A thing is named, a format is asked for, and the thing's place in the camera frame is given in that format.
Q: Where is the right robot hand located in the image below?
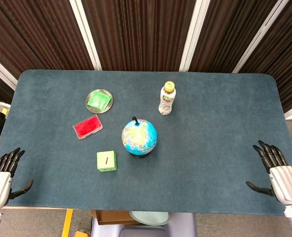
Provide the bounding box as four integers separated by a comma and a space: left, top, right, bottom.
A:
245, 140, 292, 205

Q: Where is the small blue globe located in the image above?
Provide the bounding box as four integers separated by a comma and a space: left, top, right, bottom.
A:
121, 116, 158, 159

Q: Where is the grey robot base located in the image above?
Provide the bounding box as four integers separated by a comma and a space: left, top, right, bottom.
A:
90, 211, 198, 237

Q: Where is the blue table mat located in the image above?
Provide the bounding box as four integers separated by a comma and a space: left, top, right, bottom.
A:
0, 69, 292, 217

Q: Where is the orange device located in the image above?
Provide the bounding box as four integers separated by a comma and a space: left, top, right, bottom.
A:
73, 229, 92, 237

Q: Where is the red transparent case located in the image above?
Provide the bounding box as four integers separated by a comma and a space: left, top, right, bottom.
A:
72, 114, 104, 140

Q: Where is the green cube block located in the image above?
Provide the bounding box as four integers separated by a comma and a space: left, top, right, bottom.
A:
96, 150, 118, 172

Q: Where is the brown cardboard box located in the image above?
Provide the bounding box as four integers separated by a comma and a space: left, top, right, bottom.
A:
90, 209, 140, 226

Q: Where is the green packet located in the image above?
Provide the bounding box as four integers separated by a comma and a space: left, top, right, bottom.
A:
87, 90, 112, 112

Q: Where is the round metal plate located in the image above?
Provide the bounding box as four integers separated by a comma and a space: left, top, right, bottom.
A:
85, 89, 114, 114

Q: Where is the pale green plate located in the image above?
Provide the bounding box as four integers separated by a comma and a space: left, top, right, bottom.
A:
129, 211, 172, 227

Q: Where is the yellow capped drink bottle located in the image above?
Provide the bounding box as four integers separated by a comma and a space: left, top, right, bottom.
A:
158, 80, 177, 116

